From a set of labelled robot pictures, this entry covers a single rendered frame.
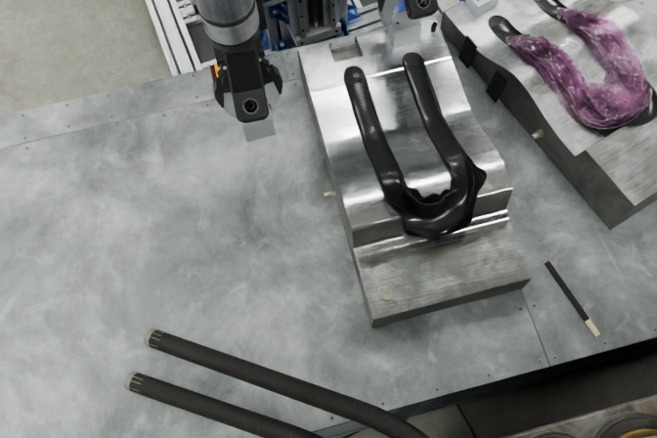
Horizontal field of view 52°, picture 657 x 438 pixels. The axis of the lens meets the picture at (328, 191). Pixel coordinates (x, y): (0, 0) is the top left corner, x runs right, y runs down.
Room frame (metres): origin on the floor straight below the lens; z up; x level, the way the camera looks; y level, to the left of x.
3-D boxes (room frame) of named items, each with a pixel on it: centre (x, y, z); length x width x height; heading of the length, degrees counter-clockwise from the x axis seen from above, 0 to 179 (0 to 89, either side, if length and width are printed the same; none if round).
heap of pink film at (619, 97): (0.64, -0.47, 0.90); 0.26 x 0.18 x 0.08; 27
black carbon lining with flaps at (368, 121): (0.51, -0.14, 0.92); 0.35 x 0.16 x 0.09; 10
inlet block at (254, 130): (0.60, 0.11, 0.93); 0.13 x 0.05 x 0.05; 10
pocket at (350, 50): (0.71, -0.05, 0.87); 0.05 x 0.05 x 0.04; 10
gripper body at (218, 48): (0.59, 0.11, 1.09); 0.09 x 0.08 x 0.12; 10
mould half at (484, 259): (0.49, -0.14, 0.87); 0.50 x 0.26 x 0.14; 10
